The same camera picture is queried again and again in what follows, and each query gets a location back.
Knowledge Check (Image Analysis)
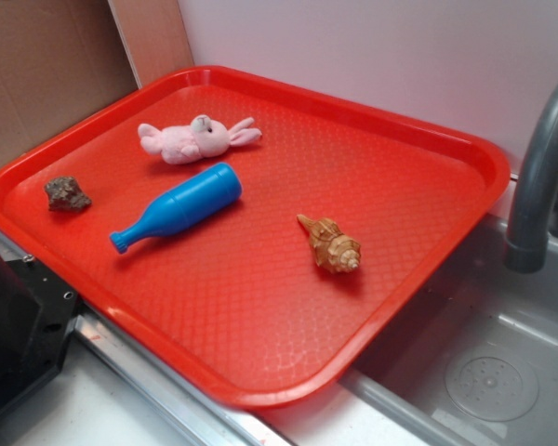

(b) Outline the brown spiral seashell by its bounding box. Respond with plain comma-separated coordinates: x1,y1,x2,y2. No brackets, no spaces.
297,214,361,274

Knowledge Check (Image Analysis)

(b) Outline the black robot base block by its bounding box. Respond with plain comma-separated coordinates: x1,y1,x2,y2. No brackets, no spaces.
0,256,79,416

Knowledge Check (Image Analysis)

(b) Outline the red plastic tray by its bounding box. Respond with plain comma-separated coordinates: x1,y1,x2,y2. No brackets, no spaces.
0,67,510,409

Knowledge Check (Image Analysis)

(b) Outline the blue plastic toy bottle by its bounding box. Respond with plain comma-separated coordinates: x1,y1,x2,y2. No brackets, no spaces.
110,163,243,254

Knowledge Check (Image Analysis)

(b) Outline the pink plush bunny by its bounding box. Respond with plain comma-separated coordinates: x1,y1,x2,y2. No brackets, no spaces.
138,114,262,164

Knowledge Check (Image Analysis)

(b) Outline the brown rock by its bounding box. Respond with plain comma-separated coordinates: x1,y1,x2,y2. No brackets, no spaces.
44,176,92,213

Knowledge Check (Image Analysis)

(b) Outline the grey plastic sink basin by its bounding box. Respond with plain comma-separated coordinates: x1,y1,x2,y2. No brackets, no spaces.
259,217,558,446

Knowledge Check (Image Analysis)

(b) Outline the brown cardboard panel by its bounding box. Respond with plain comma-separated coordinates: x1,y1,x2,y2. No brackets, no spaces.
0,1,193,167

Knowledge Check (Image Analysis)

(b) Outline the grey faucet spout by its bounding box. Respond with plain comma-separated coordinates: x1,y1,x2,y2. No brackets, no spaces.
504,85,558,273

